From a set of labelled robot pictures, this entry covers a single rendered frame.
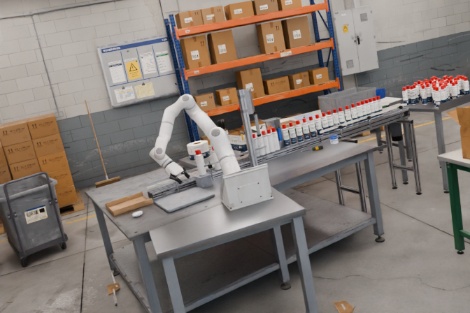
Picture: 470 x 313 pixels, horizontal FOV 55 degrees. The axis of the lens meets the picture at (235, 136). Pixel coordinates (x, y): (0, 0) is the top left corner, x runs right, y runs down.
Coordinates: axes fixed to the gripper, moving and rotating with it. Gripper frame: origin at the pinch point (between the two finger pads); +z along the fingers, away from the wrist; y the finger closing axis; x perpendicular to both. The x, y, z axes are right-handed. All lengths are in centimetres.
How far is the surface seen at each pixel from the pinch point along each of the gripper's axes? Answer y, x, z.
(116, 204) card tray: 14, -56, -33
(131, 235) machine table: 56, -10, 6
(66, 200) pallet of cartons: -118, -311, -174
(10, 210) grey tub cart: 6, -198, -144
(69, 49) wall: -268, -232, -373
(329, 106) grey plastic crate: -282, -27, 22
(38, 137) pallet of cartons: -117, -250, -247
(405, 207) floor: -187, -14, 150
